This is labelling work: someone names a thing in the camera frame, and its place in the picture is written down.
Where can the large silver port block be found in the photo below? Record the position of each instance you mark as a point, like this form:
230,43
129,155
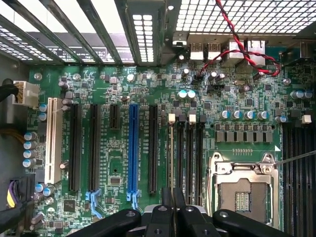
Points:
256,51
235,53

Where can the long blue expansion slot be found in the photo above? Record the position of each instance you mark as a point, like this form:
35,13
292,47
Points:
133,148

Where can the silver USB port block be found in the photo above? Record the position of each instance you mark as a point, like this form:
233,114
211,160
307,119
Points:
196,51
214,51

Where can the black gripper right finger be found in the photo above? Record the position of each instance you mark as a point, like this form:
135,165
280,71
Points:
192,222

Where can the grey metal PC case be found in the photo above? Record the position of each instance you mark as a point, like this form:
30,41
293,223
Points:
161,37

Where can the silver CPU socket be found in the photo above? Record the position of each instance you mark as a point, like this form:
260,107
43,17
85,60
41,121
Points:
222,170

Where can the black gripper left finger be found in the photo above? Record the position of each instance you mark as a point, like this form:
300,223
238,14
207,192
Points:
160,222

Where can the short black expansion slot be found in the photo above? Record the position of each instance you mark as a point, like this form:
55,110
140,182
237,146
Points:
114,117

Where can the thin metal locking lever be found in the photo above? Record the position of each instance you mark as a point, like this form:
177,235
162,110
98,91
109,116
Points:
296,158

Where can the green motherboard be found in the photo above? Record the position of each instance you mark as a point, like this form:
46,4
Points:
113,153

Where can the white expansion slot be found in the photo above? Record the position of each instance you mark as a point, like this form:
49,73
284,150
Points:
53,148

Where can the long black expansion slot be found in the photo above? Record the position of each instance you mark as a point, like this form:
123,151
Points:
153,148
94,148
75,148

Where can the white power connector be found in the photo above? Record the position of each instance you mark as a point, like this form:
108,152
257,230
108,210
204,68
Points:
27,93

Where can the RAM slot with black latches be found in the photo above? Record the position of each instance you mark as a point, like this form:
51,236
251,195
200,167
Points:
295,172
314,172
201,153
181,153

